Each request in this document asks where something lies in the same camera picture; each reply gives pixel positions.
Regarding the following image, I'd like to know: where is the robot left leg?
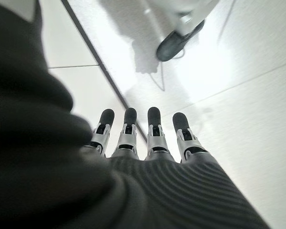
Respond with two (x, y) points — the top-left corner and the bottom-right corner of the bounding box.
(95, 0), (220, 62)

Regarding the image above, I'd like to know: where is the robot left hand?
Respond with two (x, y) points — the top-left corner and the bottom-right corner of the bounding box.
(0, 0), (271, 229)

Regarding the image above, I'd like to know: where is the dark cabinet toe kick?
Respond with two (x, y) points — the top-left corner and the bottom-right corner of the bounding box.
(61, 0), (150, 143)

